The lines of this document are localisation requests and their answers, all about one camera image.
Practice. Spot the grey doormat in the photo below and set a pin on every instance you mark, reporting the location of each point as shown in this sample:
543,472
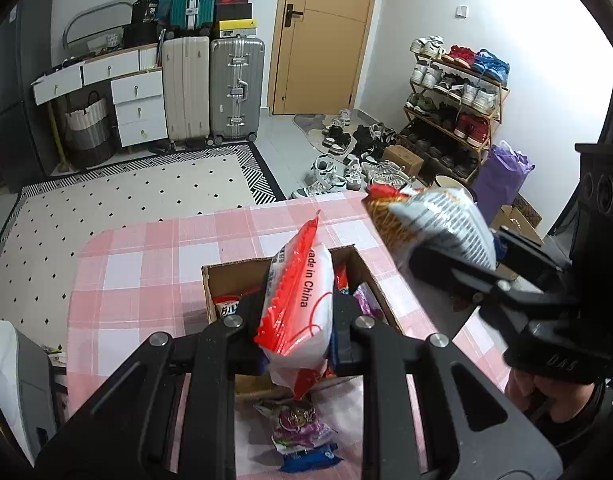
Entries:
311,127

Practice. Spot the blue snack packet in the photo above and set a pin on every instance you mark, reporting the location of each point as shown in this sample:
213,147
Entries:
311,457

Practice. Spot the small cardboard box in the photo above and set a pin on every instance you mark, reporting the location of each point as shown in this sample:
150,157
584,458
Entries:
404,160

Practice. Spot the wooden door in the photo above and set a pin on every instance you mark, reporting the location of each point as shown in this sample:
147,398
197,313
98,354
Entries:
326,50

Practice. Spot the grey white laundry basket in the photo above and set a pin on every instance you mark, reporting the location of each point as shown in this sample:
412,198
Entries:
89,135

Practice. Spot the white desk with drawers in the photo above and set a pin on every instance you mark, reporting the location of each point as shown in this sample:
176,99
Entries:
136,105

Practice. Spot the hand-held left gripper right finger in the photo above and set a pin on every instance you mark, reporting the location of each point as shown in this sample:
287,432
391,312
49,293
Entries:
344,340

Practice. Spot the beige suitcase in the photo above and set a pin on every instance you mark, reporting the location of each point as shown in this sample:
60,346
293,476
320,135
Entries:
186,90

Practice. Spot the grey fridge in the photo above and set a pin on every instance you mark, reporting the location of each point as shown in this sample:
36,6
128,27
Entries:
16,110

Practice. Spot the beige waste bin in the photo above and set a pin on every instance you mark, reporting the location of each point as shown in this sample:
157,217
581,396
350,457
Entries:
456,183

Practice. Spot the purple snack packet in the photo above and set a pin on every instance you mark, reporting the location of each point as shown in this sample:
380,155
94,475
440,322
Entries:
369,302
296,420

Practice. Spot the black white patterned rug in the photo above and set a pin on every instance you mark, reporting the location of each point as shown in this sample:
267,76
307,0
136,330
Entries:
136,195

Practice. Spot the oval mirror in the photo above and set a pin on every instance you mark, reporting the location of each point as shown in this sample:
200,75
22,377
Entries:
86,12

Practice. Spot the white orange noodle snack packet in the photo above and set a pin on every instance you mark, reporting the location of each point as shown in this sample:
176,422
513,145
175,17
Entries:
436,220

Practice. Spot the red white snack packet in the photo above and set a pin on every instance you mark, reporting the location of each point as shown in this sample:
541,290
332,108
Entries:
299,310

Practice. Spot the yellow black shoe box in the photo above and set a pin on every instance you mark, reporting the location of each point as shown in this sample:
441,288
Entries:
234,27

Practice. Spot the person's right hand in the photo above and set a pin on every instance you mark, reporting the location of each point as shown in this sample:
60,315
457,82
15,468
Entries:
528,390

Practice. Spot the grey plastic container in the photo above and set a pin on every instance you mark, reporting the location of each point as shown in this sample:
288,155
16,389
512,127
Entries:
34,390

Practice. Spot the plain black shoe box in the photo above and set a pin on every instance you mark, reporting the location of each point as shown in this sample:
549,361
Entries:
234,12

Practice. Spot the white light switch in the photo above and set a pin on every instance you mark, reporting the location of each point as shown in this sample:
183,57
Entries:
462,10

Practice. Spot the purple bag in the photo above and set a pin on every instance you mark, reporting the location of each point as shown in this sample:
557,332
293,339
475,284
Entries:
501,180

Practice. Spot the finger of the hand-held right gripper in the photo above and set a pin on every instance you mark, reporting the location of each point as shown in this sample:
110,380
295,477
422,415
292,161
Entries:
531,260
456,275

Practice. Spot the pile of shoes on floor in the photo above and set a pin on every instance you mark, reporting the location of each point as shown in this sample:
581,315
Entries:
356,165

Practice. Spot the brown cardboard box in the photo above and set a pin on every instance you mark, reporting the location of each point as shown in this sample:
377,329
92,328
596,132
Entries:
221,280

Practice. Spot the wooden broom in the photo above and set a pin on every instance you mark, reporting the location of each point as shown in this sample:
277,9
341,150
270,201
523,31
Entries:
59,140

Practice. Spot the patterned cardboard box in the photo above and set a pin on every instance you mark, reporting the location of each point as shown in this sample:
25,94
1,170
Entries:
521,217

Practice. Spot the small red packet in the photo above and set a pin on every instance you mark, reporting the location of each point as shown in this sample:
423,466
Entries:
341,277

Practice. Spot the wooden shoe rack with shoes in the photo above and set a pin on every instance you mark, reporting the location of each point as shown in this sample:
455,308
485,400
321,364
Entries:
466,90

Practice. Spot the silver suitcase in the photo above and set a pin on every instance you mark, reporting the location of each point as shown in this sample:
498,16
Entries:
236,90

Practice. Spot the black printed bag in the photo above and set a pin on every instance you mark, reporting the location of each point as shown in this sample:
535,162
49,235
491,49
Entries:
145,10

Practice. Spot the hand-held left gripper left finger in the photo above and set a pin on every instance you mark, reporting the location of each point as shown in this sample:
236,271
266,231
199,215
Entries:
226,345

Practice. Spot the pink checked tablecloth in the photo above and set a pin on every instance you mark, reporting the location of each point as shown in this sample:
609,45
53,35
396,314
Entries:
136,270

